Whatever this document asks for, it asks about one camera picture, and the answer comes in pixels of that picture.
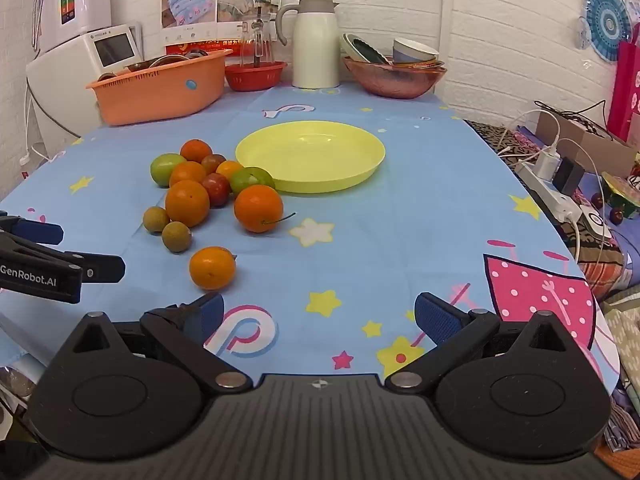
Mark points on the orange with long stem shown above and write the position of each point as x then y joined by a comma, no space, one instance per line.
258,208

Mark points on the blue round wall decoration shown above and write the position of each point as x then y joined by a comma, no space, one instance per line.
607,20

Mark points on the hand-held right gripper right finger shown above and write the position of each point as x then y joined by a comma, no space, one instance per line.
432,315

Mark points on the white charger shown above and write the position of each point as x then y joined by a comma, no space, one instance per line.
547,164

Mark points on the small yellowish orange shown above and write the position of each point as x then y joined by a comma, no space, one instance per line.
212,268

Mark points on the medium orange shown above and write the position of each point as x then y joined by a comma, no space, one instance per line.
187,173

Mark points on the copper-coloured bowl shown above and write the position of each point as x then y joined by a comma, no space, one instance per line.
395,82

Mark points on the pale blue bowl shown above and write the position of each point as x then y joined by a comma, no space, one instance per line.
412,50

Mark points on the orange plastic basin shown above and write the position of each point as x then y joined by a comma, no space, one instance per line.
150,95

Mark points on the white appliance with screen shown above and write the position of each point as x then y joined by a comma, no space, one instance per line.
60,90

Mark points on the round green jujube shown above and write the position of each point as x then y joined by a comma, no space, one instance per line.
167,169

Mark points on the quilted bedding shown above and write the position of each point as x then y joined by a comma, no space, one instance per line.
622,320

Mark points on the white thermos carafe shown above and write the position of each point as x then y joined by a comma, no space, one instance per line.
315,45

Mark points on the red jujube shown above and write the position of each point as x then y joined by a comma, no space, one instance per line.
216,189

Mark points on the stainless steel bowl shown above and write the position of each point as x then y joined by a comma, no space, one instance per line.
167,61

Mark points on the white round device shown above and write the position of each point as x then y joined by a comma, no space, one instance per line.
595,222

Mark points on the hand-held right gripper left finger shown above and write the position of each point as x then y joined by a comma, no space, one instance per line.
212,310

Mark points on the red plastic basket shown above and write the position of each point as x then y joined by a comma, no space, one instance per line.
255,77

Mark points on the green and red toy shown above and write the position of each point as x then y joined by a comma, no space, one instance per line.
622,187

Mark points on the pointed green jujube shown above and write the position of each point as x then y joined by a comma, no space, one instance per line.
251,180

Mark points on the large orange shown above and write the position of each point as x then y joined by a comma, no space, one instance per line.
187,203

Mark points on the black power adapter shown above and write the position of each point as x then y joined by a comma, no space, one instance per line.
567,176

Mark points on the cardboard box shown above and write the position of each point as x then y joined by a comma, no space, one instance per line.
585,147

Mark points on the patterned rim bowl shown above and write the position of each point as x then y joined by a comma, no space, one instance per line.
422,65

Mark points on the yellow-orange mandarin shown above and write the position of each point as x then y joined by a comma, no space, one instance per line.
229,169

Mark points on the blue printed tablecloth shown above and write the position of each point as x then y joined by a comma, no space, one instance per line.
350,240

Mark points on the clear glass pitcher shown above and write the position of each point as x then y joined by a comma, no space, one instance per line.
257,40

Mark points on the white wall conduit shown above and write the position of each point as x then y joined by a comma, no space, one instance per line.
445,10

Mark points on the white power strip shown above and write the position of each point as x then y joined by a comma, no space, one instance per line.
550,195

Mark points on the red paper bag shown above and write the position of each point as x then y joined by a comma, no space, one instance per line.
625,90

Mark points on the yellow plastic plate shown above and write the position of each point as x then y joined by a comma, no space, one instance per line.
310,155

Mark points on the dark orange mandarin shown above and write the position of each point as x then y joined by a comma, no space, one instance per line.
196,150

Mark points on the brown longan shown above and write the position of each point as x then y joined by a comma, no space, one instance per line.
176,236
156,219

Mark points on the white and green dish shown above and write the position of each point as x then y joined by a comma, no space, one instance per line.
362,50

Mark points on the red-green jujube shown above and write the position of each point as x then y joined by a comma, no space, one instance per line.
213,162

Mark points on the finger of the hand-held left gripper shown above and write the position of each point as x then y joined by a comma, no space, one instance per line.
102,267
40,232

